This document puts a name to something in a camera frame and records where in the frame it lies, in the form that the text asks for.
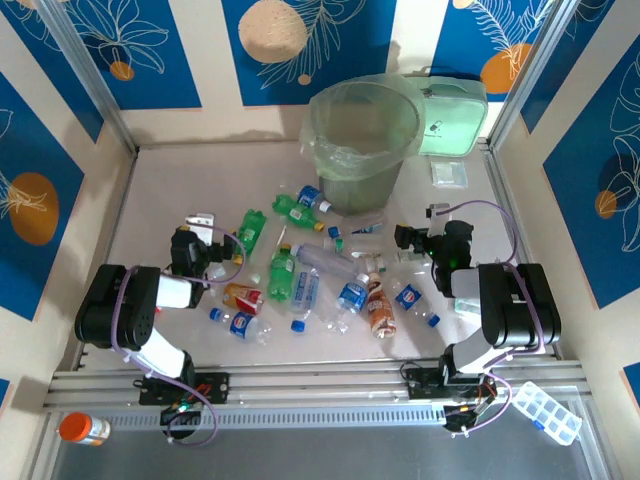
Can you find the mint green zip pouch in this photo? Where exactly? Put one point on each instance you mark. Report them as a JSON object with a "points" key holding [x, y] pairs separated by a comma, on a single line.
{"points": [[450, 125]]}

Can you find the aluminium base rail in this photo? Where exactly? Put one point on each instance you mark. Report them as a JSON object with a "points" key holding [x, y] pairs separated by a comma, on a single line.
{"points": [[325, 380]]}

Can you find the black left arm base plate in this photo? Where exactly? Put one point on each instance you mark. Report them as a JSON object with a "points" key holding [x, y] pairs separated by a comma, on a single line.
{"points": [[215, 387]]}

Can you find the small clear bottle green label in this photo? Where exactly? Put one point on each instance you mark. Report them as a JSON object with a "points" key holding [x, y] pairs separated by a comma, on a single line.
{"points": [[375, 263]]}

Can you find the small ribbed clear bottle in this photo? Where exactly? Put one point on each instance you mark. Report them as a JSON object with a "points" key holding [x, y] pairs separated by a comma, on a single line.
{"points": [[288, 187]]}

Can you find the clear bottle dark blue label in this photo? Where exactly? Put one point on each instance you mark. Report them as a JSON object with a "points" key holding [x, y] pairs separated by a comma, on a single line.
{"points": [[310, 196]]}

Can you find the clear compartment organizer box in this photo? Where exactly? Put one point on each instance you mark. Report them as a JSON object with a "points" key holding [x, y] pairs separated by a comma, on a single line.
{"points": [[547, 412]]}

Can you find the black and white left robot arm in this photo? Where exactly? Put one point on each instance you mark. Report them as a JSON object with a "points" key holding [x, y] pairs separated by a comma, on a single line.
{"points": [[115, 310]]}

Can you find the clear bottle pale blue label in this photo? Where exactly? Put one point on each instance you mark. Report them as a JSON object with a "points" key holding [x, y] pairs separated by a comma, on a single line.
{"points": [[305, 290]]}

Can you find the orange lid jar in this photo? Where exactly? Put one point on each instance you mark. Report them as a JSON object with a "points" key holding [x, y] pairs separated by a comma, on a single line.
{"points": [[80, 429]]}

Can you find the small clear bottle pale label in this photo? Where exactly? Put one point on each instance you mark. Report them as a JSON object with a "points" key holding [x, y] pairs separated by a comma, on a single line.
{"points": [[407, 257]]}

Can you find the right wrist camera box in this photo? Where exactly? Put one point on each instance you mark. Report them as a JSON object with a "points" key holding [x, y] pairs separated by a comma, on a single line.
{"points": [[437, 215]]}

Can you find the clear bottle white green cap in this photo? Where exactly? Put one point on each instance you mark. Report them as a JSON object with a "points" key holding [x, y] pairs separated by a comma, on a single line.
{"points": [[360, 244]]}

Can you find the brown coffee drink bottle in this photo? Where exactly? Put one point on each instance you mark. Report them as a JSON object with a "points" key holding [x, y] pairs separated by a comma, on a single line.
{"points": [[382, 310]]}

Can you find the green plastic bin liner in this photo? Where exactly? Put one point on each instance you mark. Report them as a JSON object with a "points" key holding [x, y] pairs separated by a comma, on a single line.
{"points": [[330, 155]]}

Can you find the small clear sachet packet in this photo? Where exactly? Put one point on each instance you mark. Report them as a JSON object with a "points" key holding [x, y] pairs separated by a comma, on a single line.
{"points": [[450, 175]]}

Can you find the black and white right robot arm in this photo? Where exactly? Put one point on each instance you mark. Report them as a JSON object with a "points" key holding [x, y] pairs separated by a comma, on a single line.
{"points": [[520, 310]]}

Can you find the frosted clear plastic bottle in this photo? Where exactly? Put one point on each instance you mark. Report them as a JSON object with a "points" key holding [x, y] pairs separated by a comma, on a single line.
{"points": [[282, 235]]}

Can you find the large clear plastic bottle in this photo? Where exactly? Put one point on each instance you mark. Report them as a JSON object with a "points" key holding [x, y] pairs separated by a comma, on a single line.
{"points": [[325, 260]]}

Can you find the aluminium frame post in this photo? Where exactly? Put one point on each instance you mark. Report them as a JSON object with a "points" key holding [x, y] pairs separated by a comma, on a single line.
{"points": [[90, 75], [532, 75]]}

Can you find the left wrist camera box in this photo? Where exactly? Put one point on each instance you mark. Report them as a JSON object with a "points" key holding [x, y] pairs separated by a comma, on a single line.
{"points": [[200, 222]]}

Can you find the clear bottle Pepsi label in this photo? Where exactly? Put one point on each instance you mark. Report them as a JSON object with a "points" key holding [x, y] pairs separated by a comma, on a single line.
{"points": [[409, 297], [242, 324], [352, 295]]}

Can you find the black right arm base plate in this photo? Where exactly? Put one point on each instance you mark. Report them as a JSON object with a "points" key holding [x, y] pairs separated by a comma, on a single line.
{"points": [[417, 382]]}

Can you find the grey metal mesh bin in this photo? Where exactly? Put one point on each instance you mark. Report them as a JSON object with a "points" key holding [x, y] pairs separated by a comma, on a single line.
{"points": [[360, 200]]}

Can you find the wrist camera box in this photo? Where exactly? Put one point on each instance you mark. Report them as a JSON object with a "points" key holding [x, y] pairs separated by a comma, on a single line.
{"points": [[200, 222], [437, 215]]}

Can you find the green clear plastic packet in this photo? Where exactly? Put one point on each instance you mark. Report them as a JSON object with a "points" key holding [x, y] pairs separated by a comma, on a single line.
{"points": [[467, 306]]}

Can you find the slim clear bottle blue cap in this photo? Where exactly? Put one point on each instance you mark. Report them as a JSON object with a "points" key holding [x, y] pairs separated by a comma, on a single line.
{"points": [[365, 229]]}

